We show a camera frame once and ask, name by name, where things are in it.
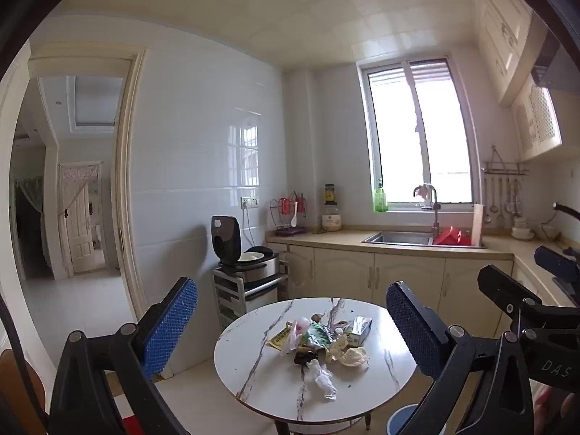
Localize black power cable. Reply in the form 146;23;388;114
541;203;580;241

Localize white door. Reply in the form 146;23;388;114
59;163;108;275

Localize steel faucet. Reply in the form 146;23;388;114
413;185;442;236

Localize red basin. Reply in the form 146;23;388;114
432;228;475;246

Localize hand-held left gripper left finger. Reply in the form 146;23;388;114
47;277;199;435

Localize beige paper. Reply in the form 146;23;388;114
339;347;369;368

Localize yellow snack packet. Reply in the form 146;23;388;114
267;322;295;351

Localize hanging utensil rack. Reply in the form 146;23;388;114
481;146;530;228

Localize grey trolley rack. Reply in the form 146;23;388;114
213;260;291;330

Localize green foil packet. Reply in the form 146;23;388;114
301;322;339;351

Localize red wire rack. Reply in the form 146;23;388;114
270;192;309;237

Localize cream door frame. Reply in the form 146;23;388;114
27;45;146;315

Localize brown wooden chair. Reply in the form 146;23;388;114
0;349;47;435

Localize window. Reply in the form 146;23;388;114
356;57;482;213

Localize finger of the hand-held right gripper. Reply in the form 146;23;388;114
534;245;580;282
477;264;542;324

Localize steel sink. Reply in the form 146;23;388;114
361;230;485;249

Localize round white marble table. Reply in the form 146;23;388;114
213;298;418;435

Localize white tissue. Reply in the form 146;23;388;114
326;335;351;364

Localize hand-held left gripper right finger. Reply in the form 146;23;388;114
385;281;535;435

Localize blue plastic bin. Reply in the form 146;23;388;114
387;403;429;435

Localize pink white plastic bag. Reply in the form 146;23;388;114
281;317;313;357

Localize cream kitchen base cabinets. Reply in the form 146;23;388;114
266;229;580;324

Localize pale cutting board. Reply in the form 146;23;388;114
471;203;486;248

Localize cream upper cabinets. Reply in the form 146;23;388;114
471;0;565;162

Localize black range hood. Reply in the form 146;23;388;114
530;13;572;90

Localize green bottle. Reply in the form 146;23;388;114
373;179;389;213

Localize clear plastic wrap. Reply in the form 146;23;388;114
306;359;339;402

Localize black steel rice cooker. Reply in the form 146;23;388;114
211;215;280;284

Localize clear jar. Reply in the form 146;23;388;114
321;204;342;232

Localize stack of white bowls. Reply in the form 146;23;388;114
512;216;537;240

